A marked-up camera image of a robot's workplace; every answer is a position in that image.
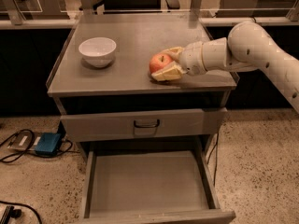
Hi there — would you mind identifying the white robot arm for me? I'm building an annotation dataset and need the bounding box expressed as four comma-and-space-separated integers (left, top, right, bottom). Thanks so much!
150, 21, 299, 112

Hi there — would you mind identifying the red apple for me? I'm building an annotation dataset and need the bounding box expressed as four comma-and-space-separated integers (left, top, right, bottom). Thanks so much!
149, 53, 173, 73

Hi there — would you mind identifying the open grey middle drawer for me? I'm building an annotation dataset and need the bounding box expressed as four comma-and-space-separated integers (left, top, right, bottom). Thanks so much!
78, 137, 235, 224

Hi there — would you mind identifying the silver flat device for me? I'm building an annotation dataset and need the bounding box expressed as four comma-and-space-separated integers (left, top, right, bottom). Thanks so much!
7, 132, 42, 151

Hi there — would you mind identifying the white ceramic bowl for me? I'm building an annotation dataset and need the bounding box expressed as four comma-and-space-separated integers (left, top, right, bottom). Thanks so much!
78, 37, 117, 68

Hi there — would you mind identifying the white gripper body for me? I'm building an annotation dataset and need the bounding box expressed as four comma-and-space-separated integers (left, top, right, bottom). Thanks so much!
179, 37, 230, 76

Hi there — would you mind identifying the grey drawer cabinet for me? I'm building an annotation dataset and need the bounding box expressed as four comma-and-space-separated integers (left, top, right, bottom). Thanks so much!
45, 10, 240, 224

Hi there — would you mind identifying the blue electronic box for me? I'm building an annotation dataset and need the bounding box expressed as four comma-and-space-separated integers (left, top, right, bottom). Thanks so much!
34, 133, 61, 156

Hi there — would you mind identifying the black cable at corner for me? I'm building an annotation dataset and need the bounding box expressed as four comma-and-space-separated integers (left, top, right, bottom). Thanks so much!
0, 200, 44, 224

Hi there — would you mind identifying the black drawer handle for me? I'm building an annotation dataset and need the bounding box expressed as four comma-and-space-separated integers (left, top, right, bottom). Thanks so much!
134, 119, 160, 129

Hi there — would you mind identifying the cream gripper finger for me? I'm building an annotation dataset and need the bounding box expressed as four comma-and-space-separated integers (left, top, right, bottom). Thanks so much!
162, 47, 184, 62
151, 62, 186, 81

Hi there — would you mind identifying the black power adapter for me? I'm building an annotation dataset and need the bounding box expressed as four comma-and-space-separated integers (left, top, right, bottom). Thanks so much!
0, 205, 21, 224

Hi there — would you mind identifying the closed grey upper drawer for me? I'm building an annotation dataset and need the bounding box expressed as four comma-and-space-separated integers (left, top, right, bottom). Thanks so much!
61, 108, 227, 142

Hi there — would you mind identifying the black cable beside cabinet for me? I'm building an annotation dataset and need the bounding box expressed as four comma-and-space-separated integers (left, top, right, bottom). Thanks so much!
206, 132, 221, 187

